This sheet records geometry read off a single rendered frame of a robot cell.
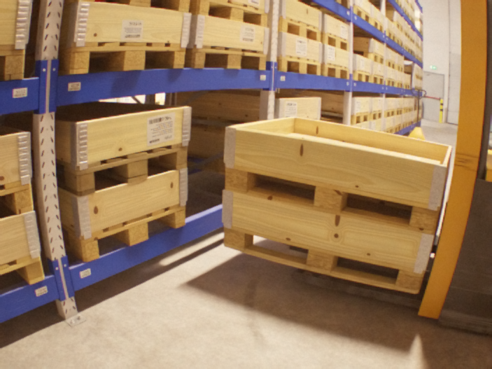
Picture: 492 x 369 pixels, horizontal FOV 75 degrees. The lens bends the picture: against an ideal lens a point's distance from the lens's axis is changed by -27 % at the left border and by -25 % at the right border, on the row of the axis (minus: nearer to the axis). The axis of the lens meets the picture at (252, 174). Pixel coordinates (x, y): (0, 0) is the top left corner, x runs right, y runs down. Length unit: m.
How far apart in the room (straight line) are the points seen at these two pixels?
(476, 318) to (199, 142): 2.79
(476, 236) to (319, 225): 0.87
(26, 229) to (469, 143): 2.02
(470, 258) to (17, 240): 2.09
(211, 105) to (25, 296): 2.47
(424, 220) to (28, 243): 1.81
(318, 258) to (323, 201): 0.31
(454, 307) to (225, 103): 2.50
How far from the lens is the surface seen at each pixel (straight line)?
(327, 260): 2.13
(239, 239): 2.34
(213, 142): 3.58
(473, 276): 2.01
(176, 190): 2.32
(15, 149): 1.63
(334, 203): 2.02
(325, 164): 1.99
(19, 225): 1.71
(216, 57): 2.63
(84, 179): 1.85
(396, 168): 1.89
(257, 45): 2.85
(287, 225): 2.16
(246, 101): 3.36
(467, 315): 2.12
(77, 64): 1.74
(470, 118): 1.87
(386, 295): 2.27
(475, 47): 1.89
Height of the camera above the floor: 1.18
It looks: 14 degrees down
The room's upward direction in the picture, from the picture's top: 3 degrees clockwise
